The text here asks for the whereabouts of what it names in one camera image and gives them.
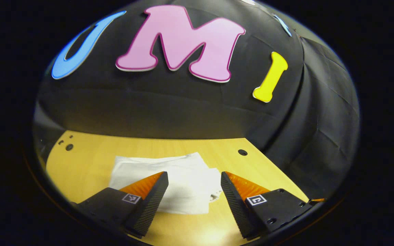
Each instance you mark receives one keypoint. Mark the white jeans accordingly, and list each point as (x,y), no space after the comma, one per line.
(190,184)

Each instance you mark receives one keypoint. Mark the black backdrop cloth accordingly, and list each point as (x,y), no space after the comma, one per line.
(183,109)

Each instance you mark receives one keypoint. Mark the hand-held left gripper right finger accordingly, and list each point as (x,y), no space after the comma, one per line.
(234,201)

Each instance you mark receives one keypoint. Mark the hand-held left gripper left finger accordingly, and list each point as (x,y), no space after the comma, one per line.
(152,201)

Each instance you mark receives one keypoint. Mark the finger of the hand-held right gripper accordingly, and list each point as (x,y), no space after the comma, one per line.
(318,200)

